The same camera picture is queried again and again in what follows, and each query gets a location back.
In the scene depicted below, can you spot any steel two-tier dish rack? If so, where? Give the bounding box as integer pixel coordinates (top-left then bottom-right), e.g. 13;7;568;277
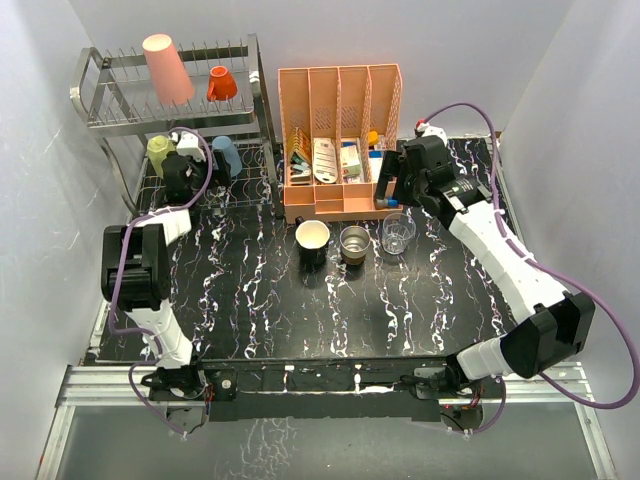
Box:
70;34;284;217

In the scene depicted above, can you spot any orange booklet stack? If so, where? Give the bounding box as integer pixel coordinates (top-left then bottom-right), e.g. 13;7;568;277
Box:
287;127;312;164

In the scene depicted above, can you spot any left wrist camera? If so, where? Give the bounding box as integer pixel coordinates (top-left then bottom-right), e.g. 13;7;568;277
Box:
176;131;206;162

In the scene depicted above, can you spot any blue white box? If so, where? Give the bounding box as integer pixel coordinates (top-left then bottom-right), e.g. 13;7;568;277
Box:
368;150;384;183

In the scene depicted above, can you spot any clear faceted glass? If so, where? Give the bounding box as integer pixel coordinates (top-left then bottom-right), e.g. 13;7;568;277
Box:
381;213;416;255

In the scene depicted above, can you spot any tall pink cup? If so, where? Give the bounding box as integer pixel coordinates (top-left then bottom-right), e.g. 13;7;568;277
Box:
142;34;195;106

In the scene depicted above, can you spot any peach plastic desk organizer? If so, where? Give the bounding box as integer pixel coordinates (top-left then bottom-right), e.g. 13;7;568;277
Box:
278;64;402;223

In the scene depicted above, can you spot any green white medicine box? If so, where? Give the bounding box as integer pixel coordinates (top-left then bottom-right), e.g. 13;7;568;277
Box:
340;142;362;177

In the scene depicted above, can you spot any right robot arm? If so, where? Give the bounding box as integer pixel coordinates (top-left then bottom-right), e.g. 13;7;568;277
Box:
374;136;595;397

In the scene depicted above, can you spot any aluminium rail frame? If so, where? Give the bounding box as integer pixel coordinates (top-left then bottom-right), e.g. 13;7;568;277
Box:
37;361;618;479

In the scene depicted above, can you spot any light green mug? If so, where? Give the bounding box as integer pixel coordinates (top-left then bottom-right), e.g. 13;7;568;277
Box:
146;135;176;178

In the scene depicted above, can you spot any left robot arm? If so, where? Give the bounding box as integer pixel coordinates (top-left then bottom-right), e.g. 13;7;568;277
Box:
100;153;215;400

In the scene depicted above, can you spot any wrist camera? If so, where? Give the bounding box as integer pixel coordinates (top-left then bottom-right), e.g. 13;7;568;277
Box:
414;119;448;145
176;131;206;162

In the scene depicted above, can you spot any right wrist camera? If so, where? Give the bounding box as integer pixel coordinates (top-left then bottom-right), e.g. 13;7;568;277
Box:
414;119;448;145

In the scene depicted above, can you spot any yellow capped bottle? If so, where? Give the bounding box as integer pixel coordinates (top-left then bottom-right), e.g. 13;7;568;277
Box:
368;131;379;146

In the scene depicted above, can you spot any blue capped small bottle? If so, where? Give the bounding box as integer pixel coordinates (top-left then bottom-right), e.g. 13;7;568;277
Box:
375;198;399;209

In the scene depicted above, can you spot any orange ceramic mug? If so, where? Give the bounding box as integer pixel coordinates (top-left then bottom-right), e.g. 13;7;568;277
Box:
206;66;238;102

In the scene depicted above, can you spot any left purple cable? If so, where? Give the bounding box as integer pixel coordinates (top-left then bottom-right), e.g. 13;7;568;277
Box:
107;127;216;436

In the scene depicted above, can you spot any black mug white inside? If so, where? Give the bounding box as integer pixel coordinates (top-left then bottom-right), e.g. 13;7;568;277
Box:
295;217;331;267

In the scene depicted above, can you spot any white barcode card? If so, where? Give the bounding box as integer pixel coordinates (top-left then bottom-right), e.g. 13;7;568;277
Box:
312;137;338;184

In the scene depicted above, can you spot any cream and brown tumbler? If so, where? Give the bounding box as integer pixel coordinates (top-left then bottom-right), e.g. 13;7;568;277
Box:
339;225;371;265

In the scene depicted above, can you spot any blue plastic cup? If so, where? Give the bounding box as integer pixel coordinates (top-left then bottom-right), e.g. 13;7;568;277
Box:
212;136;243;178

